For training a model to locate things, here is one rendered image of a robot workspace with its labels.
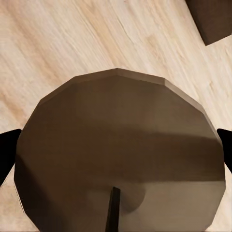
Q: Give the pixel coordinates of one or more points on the cabinet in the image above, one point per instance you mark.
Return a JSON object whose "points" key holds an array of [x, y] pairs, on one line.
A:
{"points": [[213, 18]]}

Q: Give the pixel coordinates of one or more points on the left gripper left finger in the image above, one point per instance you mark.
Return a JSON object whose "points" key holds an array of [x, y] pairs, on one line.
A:
{"points": [[8, 141]]}

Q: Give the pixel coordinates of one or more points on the pillar candle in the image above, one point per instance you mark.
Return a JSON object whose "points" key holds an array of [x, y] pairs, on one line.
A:
{"points": [[119, 151]]}

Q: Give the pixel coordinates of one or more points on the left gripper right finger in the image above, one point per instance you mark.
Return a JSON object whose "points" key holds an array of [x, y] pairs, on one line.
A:
{"points": [[226, 137]]}

